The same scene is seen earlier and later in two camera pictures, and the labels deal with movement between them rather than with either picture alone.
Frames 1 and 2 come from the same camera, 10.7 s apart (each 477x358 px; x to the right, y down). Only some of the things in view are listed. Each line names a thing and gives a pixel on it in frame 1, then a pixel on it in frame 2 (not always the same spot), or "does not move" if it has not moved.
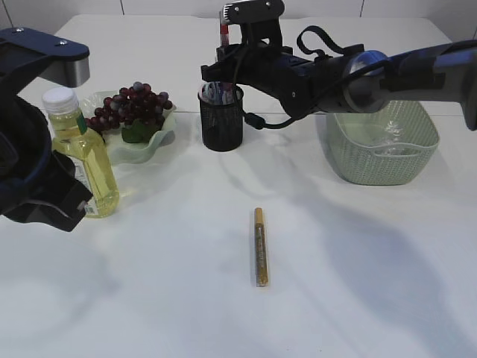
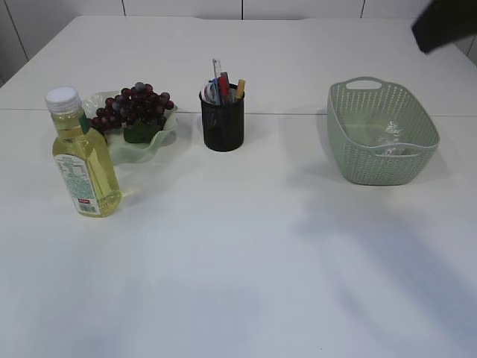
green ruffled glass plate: [123, 152] does not move
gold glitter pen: [261, 265] to [241, 88]
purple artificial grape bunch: [137, 110] does not move
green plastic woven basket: [390, 145] does not move
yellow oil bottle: [78, 138] does not move
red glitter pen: [224, 34] to [223, 81]
